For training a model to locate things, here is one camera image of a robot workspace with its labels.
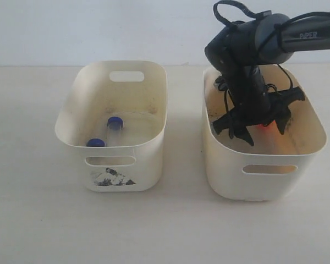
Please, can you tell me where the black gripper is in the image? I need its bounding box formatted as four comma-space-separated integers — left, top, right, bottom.
212, 66, 305, 146

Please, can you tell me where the blue-capped tube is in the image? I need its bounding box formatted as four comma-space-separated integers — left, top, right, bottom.
106, 116, 124, 147
86, 137, 106, 147

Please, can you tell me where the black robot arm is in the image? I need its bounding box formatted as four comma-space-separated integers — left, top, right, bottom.
204, 7, 330, 145

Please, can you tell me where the cream plastic bin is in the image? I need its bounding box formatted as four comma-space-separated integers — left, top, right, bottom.
202, 67, 327, 201
54, 60, 168, 192

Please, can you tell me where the orange-capped tube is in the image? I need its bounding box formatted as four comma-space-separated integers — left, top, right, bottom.
258, 121, 283, 151

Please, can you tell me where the black cable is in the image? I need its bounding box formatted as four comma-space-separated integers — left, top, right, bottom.
213, 0, 295, 138

